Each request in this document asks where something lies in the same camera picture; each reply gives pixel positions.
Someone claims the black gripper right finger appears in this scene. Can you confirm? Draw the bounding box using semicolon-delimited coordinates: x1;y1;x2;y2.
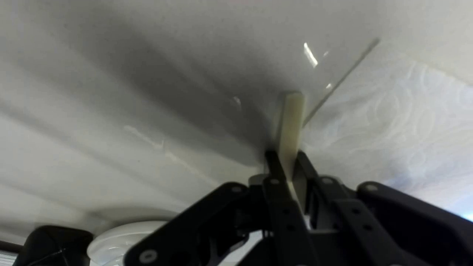
293;149;473;266

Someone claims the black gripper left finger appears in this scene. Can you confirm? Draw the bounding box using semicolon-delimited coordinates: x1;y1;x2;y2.
123;149;316;266

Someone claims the cream plastic spoon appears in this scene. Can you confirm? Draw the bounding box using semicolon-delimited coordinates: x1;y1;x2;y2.
277;90;308;198

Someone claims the white paper napkin sheet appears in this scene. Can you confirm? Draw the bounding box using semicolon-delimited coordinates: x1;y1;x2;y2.
300;37;473;219

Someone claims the small white saucer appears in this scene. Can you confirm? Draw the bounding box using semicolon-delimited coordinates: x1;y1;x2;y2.
87;220;263;266

